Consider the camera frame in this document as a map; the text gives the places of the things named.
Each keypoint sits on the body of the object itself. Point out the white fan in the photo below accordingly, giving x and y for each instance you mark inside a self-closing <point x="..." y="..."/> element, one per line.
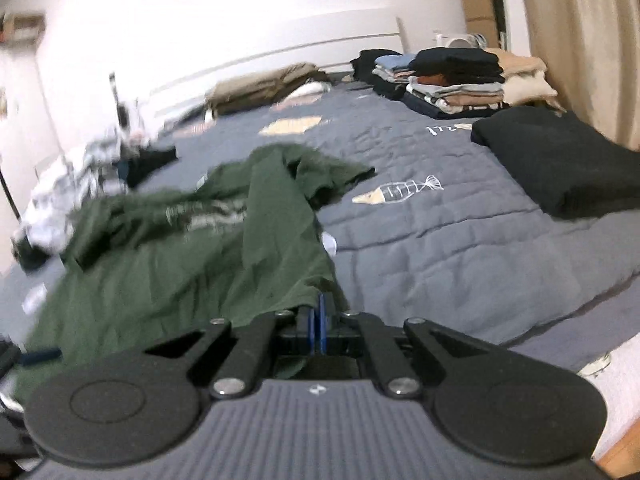
<point x="460" y="41"/>

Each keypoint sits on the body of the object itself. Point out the white headboard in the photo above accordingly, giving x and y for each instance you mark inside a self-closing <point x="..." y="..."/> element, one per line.
<point x="250" y="45"/>

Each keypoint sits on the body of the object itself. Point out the white pillow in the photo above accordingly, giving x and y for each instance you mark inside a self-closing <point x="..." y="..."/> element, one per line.
<point x="310" y="91"/>

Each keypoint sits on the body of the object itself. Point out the black clothes pile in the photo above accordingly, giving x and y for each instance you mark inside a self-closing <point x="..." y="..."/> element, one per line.
<point x="367" y="65"/>

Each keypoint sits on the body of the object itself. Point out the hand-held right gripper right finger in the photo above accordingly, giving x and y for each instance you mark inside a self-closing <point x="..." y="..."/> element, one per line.
<point x="326" y="330"/>

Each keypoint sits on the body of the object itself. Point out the white printed bed sheet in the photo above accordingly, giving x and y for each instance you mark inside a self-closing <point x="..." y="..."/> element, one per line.
<point x="620" y="385"/>

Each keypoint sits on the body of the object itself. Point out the green t-shirt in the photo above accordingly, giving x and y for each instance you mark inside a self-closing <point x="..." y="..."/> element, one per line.
<point x="200" y="260"/>

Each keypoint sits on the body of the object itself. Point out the white wardrobe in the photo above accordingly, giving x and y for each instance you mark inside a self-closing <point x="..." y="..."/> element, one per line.
<point x="20" y="135"/>

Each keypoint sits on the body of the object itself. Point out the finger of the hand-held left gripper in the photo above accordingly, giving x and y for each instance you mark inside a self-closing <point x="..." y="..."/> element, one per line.
<point x="40" y="357"/>

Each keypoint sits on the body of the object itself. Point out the grey quilted bedspread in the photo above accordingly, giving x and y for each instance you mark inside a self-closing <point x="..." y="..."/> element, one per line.
<point x="450" y="240"/>

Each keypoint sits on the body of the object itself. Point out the grey clothes pile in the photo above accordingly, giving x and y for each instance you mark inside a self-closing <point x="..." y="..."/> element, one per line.
<point x="65" y="190"/>

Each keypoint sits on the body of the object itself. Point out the clothes stack with blue top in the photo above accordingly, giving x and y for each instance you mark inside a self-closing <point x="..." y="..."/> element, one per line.
<point x="392" y="67"/>

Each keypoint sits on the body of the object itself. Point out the black crumpled garment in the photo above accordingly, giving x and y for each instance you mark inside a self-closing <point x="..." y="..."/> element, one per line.
<point x="150" y="165"/>

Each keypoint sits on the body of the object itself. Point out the khaki folded blanket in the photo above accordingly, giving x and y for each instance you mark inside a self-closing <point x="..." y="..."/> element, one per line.
<point x="265" y="87"/>

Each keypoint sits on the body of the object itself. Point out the black folded garment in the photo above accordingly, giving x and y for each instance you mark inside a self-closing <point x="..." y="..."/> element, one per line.
<point x="560" y="160"/>

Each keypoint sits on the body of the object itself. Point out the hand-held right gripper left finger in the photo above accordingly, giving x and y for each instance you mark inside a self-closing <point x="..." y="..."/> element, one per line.
<point x="307" y="330"/>

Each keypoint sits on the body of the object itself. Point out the black wall phone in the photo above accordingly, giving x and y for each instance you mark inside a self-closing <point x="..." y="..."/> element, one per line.
<point x="121" y="114"/>

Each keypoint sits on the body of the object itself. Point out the clothes stack with black top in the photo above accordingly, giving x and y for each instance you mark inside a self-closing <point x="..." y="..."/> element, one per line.
<point x="455" y="80"/>

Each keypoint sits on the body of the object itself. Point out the wooden shelf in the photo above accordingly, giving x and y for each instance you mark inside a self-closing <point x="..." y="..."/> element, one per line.
<point x="22" y="25"/>

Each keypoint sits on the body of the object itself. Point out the beige curtain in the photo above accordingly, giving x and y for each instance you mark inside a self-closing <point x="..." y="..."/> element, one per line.
<point x="585" y="35"/>

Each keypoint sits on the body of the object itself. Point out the beige sweater pile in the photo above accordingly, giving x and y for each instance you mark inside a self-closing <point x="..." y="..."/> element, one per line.
<point x="525" y="77"/>

